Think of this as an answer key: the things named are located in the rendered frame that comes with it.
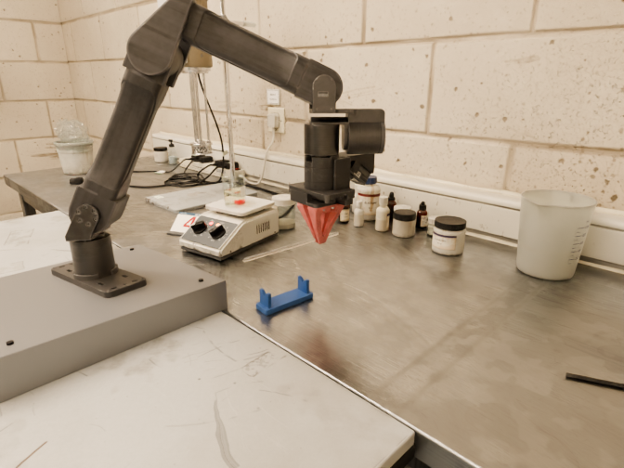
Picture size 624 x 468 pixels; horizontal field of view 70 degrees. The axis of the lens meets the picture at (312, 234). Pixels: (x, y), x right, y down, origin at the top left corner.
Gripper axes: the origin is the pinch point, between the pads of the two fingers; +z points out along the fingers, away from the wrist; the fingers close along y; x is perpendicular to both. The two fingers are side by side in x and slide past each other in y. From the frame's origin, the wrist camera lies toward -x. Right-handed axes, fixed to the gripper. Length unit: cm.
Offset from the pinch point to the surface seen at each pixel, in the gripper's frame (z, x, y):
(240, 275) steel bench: 10.0, 7.8, 14.7
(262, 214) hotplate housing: 3.0, -5.5, 26.9
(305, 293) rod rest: 9.0, 4.3, -1.0
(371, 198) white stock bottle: 3.3, -36.9, 22.3
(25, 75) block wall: -28, 0, 275
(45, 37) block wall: -51, -15, 276
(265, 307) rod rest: 9.1, 12.4, -0.6
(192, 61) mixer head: -31, -11, 69
